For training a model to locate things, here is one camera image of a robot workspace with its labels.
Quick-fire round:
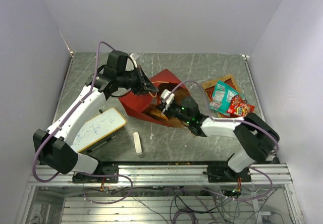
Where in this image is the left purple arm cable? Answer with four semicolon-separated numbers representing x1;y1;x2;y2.
32;41;134;204

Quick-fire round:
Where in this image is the teal snack packet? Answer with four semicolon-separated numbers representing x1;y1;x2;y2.
209;80;239;116

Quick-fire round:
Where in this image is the small whiteboard orange frame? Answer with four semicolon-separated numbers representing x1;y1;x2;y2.
71;107;127;153

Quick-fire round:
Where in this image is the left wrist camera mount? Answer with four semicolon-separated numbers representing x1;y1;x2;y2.
130;52;139;68

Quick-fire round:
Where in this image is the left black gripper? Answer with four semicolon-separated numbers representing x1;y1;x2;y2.
117;65;159;96

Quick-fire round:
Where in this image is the red paper bag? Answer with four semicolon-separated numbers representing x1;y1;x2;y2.
119;69;201;128

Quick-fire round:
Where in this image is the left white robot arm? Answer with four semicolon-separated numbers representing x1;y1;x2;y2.
32;50;158;182

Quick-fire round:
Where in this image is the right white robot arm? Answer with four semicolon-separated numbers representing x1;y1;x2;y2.
157;96;280;182

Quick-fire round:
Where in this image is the aluminium extrusion frame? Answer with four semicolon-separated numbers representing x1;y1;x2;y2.
16;164;305;223

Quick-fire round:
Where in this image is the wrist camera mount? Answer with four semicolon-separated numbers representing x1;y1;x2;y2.
130;52;139;68
160;89;175;111

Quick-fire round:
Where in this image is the red yellow snack packet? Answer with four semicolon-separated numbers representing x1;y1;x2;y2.
227;94;255;117

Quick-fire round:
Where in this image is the white marker eraser stick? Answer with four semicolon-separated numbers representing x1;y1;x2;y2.
133;132;143;155

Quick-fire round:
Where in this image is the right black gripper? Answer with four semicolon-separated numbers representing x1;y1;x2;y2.
156;101;191;124

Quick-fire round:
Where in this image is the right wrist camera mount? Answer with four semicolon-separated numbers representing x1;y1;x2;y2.
160;89;175;111

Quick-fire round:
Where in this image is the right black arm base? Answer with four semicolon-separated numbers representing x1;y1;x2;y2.
202;162;251;183

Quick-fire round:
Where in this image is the orange snack packet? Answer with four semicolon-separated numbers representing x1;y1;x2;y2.
147;107;169;121

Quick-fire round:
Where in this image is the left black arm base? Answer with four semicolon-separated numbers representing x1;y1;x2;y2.
72;164;119;184

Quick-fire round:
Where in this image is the gold teal chips bag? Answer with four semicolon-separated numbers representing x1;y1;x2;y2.
201;74;249;119

